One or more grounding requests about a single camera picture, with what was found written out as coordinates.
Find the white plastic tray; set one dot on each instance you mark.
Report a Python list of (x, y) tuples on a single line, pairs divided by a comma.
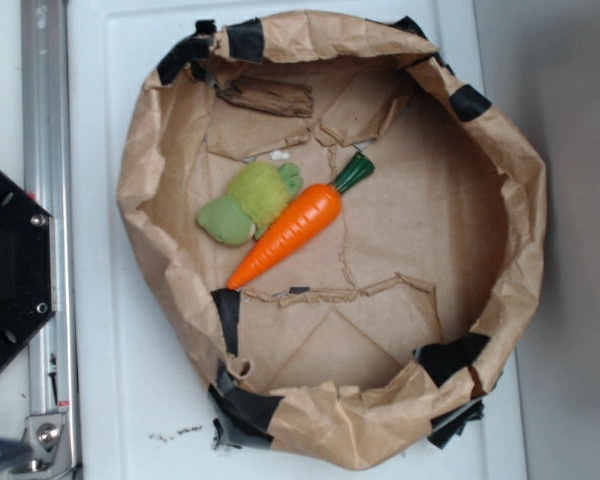
[(145, 414)]

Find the aluminium extrusion rail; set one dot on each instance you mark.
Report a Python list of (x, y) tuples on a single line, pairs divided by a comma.
[(53, 426)]

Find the green plush toy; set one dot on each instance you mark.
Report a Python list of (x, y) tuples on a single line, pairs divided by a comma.
[(254, 198)]

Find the brown wood bark piece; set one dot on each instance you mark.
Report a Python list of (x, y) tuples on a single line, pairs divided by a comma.
[(269, 96)]

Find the orange plastic toy carrot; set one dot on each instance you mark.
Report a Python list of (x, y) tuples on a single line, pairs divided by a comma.
[(316, 208)]

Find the brown paper bag enclosure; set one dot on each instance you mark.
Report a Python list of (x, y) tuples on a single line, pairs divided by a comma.
[(393, 324)]

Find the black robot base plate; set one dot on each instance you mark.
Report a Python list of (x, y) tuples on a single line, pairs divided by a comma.
[(26, 298)]

